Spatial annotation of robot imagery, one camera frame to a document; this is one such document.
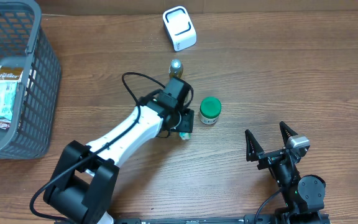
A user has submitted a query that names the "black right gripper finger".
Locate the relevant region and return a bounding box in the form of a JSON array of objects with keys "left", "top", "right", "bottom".
[
  {"left": 279, "top": 121, "right": 298, "bottom": 145},
  {"left": 245, "top": 129, "right": 264, "bottom": 162}
]

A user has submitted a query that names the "Kleenex tissue pack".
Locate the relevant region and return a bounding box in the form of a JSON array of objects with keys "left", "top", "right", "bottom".
[{"left": 179, "top": 132, "right": 191, "bottom": 140}]

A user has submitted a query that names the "green lid jar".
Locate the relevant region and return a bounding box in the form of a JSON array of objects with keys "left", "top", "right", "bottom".
[{"left": 199, "top": 96, "right": 222, "bottom": 125}]

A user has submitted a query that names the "yellow liquid bottle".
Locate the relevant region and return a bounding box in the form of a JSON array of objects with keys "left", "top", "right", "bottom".
[{"left": 168, "top": 59, "right": 184, "bottom": 78}]

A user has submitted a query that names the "brown teal snack bag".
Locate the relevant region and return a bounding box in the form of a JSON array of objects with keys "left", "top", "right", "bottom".
[{"left": 0, "top": 65, "right": 24, "bottom": 129}]

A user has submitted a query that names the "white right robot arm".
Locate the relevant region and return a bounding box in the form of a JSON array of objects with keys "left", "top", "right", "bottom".
[{"left": 244, "top": 121, "right": 331, "bottom": 224}]

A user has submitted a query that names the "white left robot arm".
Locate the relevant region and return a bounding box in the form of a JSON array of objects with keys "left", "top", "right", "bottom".
[{"left": 38, "top": 90, "right": 194, "bottom": 223}]

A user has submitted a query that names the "white barcode scanner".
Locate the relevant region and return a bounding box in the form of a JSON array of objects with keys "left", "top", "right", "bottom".
[{"left": 162, "top": 6, "right": 197, "bottom": 52}]

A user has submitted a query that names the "grey plastic basket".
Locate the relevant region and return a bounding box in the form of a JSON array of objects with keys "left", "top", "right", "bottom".
[{"left": 0, "top": 0, "right": 62, "bottom": 160}]

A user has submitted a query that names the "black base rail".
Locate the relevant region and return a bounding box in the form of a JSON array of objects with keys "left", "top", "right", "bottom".
[{"left": 54, "top": 213, "right": 331, "bottom": 224}]

